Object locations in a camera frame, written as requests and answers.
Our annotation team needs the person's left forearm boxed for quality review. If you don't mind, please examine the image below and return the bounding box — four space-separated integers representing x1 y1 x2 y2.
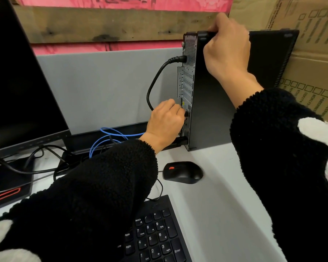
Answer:
0 139 159 262

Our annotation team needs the black keyboard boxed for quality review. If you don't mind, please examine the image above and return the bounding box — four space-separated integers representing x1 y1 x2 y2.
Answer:
117 195 193 262

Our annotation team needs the long weathered wooden plank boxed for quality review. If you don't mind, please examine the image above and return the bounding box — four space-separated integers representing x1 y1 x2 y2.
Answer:
8 0 230 43

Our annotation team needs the black desktop tower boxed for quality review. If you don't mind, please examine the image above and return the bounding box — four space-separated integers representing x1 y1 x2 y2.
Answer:
177 29 300 152

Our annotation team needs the black monitor cable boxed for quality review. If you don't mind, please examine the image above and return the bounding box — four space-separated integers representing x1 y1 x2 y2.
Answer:
0 144 71 175

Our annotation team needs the person's right hand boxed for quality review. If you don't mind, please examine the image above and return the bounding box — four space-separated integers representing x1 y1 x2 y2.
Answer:
203 12 253 82

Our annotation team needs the plain brown cardboard sheet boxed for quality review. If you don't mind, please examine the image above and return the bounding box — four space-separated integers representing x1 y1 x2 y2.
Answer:
229 0 279 32

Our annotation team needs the person's right forearm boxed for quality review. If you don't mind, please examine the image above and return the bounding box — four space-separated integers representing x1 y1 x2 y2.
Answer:
217 72 328 262

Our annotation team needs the person's left hand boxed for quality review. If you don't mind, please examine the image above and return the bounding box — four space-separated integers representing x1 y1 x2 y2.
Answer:
139 99 186 155

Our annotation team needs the blue network cable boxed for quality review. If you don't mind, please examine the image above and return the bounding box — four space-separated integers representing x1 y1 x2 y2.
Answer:
89 127 146 159

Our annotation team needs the black mouse with red wheel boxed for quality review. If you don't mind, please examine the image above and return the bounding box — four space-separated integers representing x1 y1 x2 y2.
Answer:
162 161 204 184

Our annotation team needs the white desk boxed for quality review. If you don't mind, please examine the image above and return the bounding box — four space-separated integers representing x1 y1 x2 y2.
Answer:
0 142 288 262

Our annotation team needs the thick black power cable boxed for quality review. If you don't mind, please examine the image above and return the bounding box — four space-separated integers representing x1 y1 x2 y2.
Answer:
146 55 188 112

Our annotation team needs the black computer monitor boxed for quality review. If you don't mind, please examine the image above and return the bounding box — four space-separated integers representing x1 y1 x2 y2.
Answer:
0 0 71 213

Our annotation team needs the printed brown cardboard box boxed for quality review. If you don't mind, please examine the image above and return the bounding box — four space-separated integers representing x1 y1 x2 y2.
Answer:
266 0 328 130

